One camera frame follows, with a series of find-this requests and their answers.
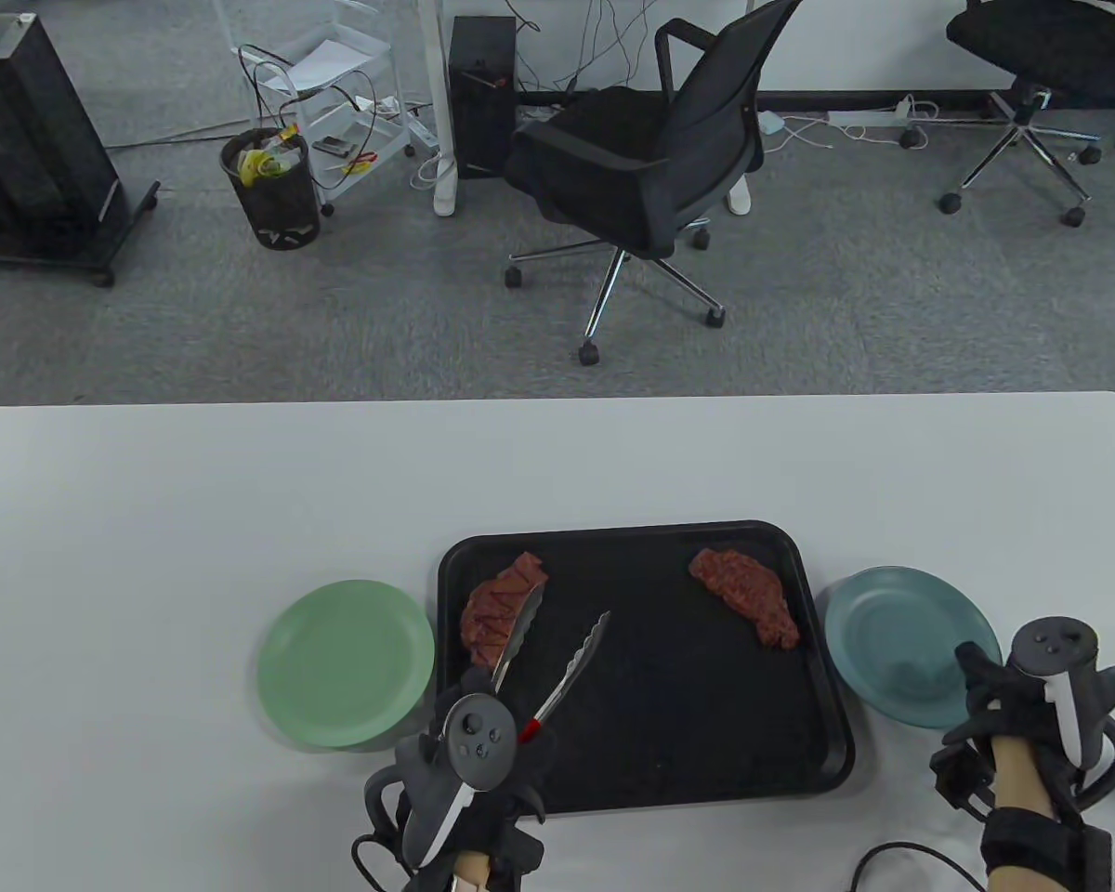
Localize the blue plate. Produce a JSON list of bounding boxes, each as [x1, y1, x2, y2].
[[824, 567, 1003, 729]]

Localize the white power strip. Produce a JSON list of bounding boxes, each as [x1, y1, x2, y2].
[[372, 95, 439, 151], [827, 100, 913, 129]]

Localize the black office chair with armrests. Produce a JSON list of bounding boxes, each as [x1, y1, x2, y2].
[[504, 0, 805, 366]]

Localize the green plate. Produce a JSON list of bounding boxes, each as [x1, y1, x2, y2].
[[257, 580, 436, 750]]

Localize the scored red meat piece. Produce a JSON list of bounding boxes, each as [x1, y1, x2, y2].
[[460, 552, 549, 670]]

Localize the white wire cart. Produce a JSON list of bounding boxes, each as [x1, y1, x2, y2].
[[214, 0, 419, 217]]

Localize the black glove cable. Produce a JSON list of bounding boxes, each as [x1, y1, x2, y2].
[[350, 832, 412, 892], [850, 840, 990, 892]]

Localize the metal tongs with red grips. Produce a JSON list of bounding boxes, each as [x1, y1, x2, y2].
[[489, 585, 612, 744]]

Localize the black computer tower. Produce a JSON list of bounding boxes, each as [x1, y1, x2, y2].
[[449, 16, 519, 180]]

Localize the black plastic tray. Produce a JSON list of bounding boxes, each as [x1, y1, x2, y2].
[[437, 520, 856, 817]]

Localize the white paper sheets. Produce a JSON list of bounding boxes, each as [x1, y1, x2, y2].
[[240, 39, 374, 96]]

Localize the person's left hand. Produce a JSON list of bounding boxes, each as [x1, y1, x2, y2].
[[398, 671, 560, 858]]

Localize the black hanging cables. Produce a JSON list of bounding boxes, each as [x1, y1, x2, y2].
[[518, 0, 679, 96]]

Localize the black right hand controller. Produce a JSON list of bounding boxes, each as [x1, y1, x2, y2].
[[1003, 616, 1115, 814]]

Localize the person's right forearm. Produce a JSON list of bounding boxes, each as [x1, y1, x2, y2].
[[980, 734, 1115, 892]]

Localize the marbled red meat piece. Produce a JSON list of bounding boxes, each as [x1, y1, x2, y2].
[[689, 548, 800, 651]]

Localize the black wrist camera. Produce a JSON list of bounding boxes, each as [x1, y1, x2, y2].
[[929, 741, 993, 820]]

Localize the black left hand controller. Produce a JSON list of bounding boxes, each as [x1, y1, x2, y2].
[[398, 692, 519, 870]]

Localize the black cabinet on wheels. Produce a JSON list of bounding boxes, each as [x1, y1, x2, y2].
[[0, 12, 162, 288]]

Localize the black hand controller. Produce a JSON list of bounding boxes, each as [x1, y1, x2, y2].
[[1003, 616, 1115, 814], [398, 692, 519, 870]]

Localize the person's right hand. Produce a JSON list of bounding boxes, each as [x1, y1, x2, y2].
[[941, 641, 1115, 777]]

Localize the white floor cable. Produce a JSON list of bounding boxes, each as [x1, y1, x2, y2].
[[762, 116, 904, 154]]

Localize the black wrist strap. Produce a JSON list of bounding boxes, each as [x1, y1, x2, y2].
[[980, 807, 1115, 882]]

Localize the black mesh trash bin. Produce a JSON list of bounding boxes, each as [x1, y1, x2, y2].
[[220, 127, 322, 251]]

